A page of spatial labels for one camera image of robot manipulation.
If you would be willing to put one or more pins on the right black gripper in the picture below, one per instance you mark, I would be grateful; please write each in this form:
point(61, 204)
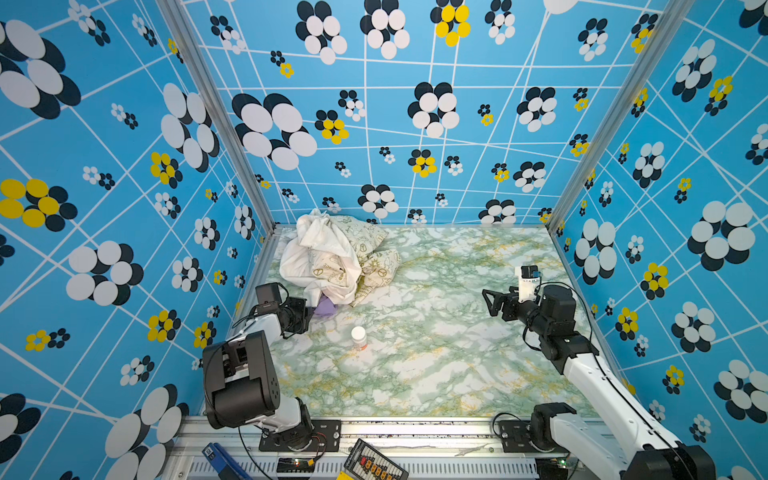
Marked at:
point(510, 300)

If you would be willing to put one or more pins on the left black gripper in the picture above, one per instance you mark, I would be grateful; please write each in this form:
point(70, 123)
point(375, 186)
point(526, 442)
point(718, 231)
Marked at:
point(303, 313)

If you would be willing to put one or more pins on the purple cloth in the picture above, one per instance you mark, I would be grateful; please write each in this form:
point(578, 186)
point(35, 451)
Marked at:
point(325, 308)

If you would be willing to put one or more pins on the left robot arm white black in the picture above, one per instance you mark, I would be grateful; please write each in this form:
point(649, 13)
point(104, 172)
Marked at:
point(240, 381)

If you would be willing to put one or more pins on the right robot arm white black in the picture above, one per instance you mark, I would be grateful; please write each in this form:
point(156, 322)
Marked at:
point(640, 446)

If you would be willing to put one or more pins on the plain white cloth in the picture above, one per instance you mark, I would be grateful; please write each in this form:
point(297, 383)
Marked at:
point(321, 260)

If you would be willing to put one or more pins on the green printed cream cloth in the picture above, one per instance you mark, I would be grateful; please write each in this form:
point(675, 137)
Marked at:
point(378, 266)

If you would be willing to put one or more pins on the small white capped bottle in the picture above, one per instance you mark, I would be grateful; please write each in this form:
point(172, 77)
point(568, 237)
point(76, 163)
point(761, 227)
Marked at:
point(359, 337)

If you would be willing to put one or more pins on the left circuit board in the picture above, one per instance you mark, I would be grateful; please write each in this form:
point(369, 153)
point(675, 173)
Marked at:
point(295, 465)

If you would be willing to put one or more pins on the circuit board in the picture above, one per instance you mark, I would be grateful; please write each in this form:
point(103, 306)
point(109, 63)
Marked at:
point(295, 465)
point(552, 469)

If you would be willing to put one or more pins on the right circuit board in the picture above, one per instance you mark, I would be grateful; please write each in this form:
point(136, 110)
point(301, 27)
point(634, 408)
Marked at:
point(552, 469)

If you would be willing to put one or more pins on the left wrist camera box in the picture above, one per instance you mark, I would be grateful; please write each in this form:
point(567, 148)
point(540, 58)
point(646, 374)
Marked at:
point(269, 294)

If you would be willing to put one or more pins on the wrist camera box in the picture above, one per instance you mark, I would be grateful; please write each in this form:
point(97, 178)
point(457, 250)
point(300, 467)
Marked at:
point(269, 294)
point(529, 279)

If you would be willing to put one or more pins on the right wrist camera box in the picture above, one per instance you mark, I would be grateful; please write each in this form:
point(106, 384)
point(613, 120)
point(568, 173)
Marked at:
point(529, 279)

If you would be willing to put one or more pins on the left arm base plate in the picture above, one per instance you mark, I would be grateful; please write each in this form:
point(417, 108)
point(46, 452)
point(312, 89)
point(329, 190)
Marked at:
point(324, 436)

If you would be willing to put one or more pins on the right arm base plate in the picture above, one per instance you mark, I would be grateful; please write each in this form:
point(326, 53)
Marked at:
point(515, 437)

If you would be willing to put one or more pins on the aluminium front frame rail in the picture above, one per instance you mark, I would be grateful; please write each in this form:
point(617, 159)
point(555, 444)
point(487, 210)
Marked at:
point(428, 448)

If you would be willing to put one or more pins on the blue handled tool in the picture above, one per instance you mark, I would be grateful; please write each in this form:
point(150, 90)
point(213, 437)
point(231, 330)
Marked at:
point(223, 463)

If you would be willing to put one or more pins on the left corner aluminium post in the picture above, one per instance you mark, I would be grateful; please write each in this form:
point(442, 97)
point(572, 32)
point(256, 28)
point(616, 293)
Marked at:
point(182, 31)

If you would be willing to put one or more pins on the corner aluminium post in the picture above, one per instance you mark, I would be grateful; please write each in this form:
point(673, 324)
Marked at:
point(670, 21)
point(182, 31)

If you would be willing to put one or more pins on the right corner aluminium post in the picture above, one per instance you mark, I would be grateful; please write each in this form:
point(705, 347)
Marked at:
point(670, 21)

